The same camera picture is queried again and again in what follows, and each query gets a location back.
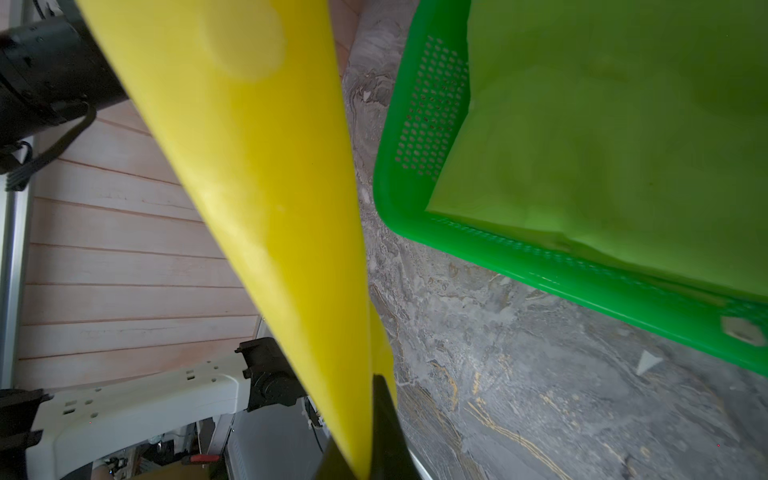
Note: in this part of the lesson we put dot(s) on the yellow raincoat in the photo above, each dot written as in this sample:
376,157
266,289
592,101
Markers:
244,99

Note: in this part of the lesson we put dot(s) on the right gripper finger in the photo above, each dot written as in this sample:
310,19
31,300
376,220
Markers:
390,458

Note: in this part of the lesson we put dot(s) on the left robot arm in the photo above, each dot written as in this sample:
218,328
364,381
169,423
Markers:
121,319

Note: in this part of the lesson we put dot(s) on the green plastic basket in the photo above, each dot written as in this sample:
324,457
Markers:
430,102

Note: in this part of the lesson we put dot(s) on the light green raincoat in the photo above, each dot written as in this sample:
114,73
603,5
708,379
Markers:
629,133

